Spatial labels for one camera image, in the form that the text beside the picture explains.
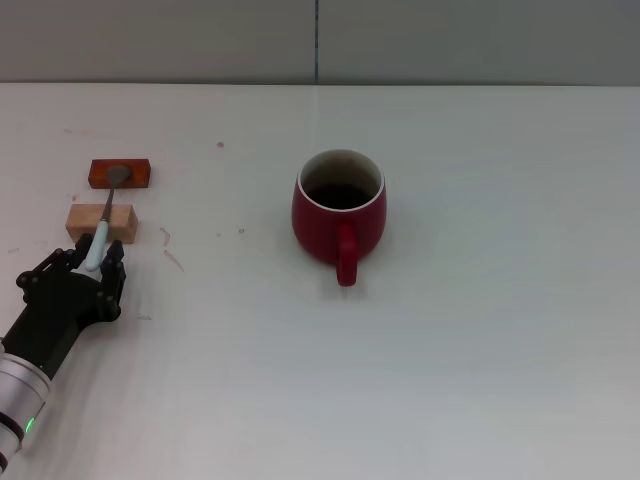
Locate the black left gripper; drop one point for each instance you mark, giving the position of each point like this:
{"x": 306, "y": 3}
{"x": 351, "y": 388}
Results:
{"x": 55, "y": 315}

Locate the red ceramic cup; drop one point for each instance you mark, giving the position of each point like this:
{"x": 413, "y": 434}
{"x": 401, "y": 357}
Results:
{"x": 320, "y": 235}

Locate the light wooden block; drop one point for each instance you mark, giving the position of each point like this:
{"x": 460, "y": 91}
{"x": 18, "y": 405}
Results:
{"x": 122, "y": 222}

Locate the reddish brown wooden block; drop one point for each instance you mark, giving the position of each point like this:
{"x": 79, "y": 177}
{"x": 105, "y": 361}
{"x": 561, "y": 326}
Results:
{"x": 137, "y": 172}

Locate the dark coffee liquid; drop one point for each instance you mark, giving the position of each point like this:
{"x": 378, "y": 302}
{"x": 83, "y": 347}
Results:
{"x": 342, "y": 196}

